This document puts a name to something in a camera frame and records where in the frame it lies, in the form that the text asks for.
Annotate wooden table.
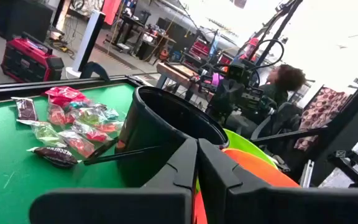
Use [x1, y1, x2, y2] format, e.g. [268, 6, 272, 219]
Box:
[155, 61, 213, 102]

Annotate clear bag blue candy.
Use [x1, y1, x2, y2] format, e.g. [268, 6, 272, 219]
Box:
[99, 107, 120, 121]

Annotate clear bag orange candy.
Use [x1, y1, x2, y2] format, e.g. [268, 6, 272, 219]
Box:
[96, 121, 124, 134]

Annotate person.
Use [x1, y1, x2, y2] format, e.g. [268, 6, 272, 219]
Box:
[256, 63, 307, 108]

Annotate clear bag red candy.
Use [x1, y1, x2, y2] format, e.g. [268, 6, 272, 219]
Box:
[57, 129, 96, 159]
[71, 121, 113, 143]
[47, 104, 76, 126]

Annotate orange pumpkin bucket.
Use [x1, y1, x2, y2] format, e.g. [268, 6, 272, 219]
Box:
[193, 147, 301, 224]

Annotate white black tower fan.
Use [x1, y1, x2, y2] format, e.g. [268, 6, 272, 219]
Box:
[65, 9, 107, 79]

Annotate red black portable generator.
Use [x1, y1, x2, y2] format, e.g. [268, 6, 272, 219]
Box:
[0, 32, 65, 84]

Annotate clear bag green candy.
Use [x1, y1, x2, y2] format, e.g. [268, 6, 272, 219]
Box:
[75, 107, 107, 126]
[16, 119, 68, 149]

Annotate black plastic bucket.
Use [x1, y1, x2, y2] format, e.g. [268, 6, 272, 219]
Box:
[83, 86, 229, 188]

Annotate black table edge clamp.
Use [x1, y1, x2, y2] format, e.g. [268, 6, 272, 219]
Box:
[79, 61, 111, 82]

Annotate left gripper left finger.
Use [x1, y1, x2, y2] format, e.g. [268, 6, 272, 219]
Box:
[29, 138, 198, 224]

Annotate green ghost-face bucket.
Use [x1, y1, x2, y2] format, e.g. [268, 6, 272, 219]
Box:
[222, 128, 278, 170]

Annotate black aluminium table frame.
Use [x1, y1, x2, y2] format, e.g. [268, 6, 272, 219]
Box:
[0, 67, 358, 189]

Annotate maroon patterned cloth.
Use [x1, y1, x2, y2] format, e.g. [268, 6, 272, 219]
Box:
[293, 86, 350, 152]

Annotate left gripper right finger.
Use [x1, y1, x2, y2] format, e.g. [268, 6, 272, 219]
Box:
[197, 138, 358, 224]

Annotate green felt table mat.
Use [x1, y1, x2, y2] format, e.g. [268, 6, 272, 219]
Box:
[0, 83, 198, 224]

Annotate right arm shoulder cable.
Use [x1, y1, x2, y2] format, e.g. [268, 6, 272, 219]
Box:
[249, 39, 285, 71]

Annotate red hanging cloth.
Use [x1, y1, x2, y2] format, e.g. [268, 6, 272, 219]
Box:
[101, 0, 122, 26]

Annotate brown Hershey's chocolate bar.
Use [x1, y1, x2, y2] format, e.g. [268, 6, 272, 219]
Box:
[11, 96, 39, 122]
[26, 146, 81, 170]

